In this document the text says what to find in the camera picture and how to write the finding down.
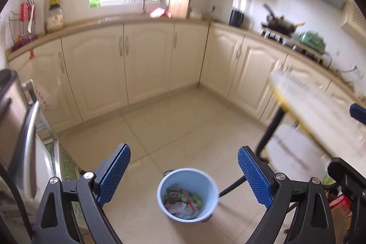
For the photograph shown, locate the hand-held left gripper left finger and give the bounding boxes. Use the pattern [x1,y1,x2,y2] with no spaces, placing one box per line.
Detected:
[31,143,131,244]

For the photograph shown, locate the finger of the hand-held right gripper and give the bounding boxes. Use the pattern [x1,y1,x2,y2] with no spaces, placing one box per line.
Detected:
[327,158,366,244]
[349,103,366,126]

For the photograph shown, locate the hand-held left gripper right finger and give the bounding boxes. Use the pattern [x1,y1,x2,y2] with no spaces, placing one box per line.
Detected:
[237,146,336,244]

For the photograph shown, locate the blue plastic bucket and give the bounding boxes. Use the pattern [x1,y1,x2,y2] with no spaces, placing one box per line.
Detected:
[157,168,220,223]

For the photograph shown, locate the red orange bag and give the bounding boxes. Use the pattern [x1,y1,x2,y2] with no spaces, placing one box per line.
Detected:
[327,193,353,219]

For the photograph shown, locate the round marble table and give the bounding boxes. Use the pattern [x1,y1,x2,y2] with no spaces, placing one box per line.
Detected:
[219,70,366,204]

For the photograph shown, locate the green patterned floor mat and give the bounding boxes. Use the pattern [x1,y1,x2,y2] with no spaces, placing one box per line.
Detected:
[46,141,83,233]

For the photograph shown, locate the green electric cooker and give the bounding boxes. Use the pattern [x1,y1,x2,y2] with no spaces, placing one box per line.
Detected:
[298,31,327,54]

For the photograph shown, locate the cream lattice upper cabinet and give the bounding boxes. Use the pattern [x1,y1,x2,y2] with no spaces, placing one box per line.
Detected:
[340,0,366,37]

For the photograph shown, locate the black gas stove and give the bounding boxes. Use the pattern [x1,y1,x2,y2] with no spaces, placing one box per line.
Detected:
[260,27,326,64]

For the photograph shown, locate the clear hanging plastic bag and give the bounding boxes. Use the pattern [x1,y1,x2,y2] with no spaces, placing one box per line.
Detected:
[30,72,62,116]

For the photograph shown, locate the stainless steel appliance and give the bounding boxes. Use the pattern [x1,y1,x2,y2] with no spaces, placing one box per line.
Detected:
[0,68,39,199]

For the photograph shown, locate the cream lower cabinets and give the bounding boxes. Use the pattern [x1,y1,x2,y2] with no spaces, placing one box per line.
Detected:
[7,18,366,133]

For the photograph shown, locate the black wok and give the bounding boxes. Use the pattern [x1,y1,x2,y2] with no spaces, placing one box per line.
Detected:
[262,4,305,34]

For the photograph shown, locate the black electric kettle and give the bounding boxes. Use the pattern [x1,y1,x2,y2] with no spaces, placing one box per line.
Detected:
[229,8,244,27]

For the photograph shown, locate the red plastic basket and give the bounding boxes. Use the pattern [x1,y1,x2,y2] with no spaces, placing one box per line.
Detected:
[149,8,172,19]

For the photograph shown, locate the wooden cutting board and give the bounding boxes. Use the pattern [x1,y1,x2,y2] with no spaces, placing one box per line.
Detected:
[168,0,191,19]

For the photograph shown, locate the black power cable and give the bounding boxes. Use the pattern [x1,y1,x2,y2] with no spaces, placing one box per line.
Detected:
[324,52,358,73]

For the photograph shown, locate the thick black cable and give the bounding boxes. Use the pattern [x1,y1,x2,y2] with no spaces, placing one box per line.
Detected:
[0,161,32,244]

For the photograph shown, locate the wire dish rack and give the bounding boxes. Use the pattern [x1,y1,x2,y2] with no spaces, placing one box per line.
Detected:
[8,0,38,51]

